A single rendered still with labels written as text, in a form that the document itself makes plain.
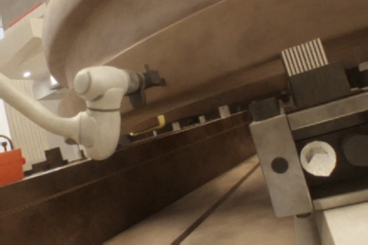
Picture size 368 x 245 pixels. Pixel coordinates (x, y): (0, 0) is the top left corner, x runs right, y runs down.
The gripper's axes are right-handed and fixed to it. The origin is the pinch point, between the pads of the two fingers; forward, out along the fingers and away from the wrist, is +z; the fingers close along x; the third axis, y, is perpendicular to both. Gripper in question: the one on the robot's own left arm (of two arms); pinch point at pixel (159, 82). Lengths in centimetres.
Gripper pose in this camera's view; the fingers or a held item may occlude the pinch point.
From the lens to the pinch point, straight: 107.7
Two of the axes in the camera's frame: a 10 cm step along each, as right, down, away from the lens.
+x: -8.3, 2.8, 4.8
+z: 4.8, -0.8, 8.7
